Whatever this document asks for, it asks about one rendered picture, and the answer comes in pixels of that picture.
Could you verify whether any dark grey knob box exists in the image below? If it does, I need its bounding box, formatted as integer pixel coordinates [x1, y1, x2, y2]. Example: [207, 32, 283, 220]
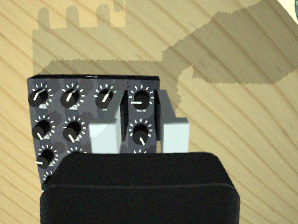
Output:
[27, 74, 160, 191]

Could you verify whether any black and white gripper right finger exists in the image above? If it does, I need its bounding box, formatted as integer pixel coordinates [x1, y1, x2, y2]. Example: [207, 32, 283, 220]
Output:
[154, 90, 190, 153]

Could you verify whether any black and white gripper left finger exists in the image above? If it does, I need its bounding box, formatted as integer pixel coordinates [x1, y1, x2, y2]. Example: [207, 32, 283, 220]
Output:
[89, 90, 129, 153]

